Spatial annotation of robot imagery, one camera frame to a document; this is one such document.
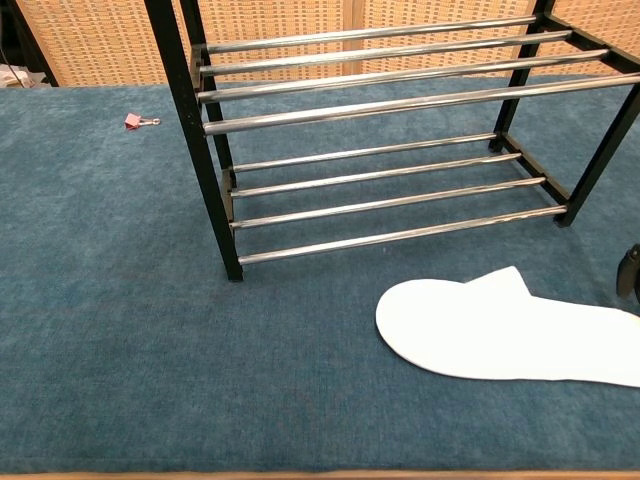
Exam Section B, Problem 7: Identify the pink binder clip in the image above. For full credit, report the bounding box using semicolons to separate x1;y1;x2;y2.
123;112;162;133

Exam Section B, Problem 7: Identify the blue carpet mat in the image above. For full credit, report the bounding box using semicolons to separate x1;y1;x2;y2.
0;74;640;474

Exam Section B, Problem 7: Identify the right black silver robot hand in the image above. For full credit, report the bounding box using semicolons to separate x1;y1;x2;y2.
615;247;640;306

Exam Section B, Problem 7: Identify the woven wood folding screen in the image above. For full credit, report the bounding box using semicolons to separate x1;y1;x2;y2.
14;0;640;89

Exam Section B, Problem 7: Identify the white slipper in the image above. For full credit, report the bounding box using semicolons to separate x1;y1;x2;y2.
374;265;640;389

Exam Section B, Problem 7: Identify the black chrome shoe rack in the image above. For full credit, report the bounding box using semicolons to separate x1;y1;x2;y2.
143;0;640;282

